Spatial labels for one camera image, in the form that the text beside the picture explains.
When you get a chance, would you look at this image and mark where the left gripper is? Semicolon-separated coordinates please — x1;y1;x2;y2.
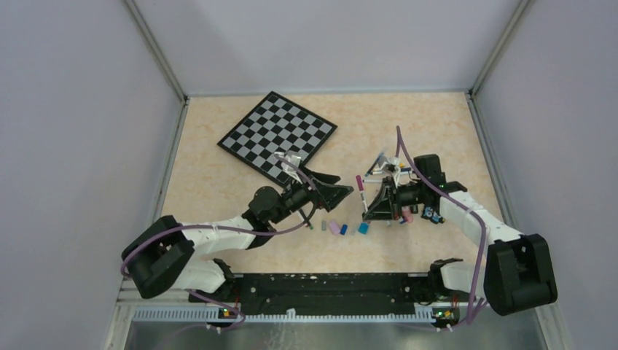
270;163;353;225

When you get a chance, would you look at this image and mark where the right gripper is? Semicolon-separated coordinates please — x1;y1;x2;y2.
362;176;426;221

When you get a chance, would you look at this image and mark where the magenta cap pen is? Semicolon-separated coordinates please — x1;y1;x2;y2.
356;175;368;212

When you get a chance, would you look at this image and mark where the light blue highlighter cap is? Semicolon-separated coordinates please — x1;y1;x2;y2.
357;222;369;235

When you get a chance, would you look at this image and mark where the purple highlighter cap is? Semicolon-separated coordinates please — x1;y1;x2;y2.
328;221;340;235

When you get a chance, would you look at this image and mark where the pink highlighter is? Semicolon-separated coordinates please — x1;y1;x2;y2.
400;206;414;224

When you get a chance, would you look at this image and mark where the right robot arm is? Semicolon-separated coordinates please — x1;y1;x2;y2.
357;154;558;316

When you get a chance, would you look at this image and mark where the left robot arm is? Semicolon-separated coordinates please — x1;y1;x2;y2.
121;169;353;302

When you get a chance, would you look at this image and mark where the owl eraser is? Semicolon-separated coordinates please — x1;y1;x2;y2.
421;206;445;225

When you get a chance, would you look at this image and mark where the black grey chessboard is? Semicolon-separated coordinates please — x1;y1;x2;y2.
217;91;337;187

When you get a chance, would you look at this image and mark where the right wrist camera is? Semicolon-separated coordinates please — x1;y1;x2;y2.
375;156;402;187

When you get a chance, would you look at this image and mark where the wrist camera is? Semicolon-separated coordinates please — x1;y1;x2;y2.
274;152;303;182
375;156;402;187

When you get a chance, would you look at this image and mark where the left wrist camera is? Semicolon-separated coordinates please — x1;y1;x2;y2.
274;152;303;182

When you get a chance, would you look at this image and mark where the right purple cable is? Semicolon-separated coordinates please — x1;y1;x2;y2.
396;125;490;332

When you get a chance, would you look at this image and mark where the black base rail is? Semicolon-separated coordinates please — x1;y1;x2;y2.
209;273;468;316

